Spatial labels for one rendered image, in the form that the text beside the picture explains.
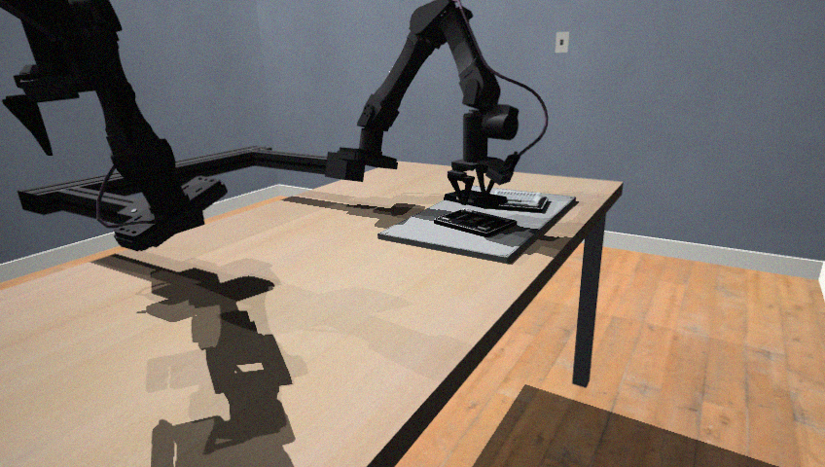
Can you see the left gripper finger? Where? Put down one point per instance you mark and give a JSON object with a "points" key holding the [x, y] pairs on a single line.
{"points": [[481, 182], [468, 180]]}

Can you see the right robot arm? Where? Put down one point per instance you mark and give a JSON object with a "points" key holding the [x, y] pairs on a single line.
{"points": [[148, 160]]}

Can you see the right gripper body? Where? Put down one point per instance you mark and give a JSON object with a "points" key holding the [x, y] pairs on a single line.
{"points": [[95, 78]]}

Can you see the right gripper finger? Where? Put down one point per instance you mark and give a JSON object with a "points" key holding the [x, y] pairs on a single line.
{"points": [[122, 94], [21, 108]]}

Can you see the white multi-well plate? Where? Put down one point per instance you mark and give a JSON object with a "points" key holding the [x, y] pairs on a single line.
{"points": [[519, 198]]}

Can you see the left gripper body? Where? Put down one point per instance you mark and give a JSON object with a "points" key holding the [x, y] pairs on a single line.
{"points": [[475, 156]]}

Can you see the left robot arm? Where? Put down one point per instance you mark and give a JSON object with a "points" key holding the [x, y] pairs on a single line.
{"points": [[500, 121]]}

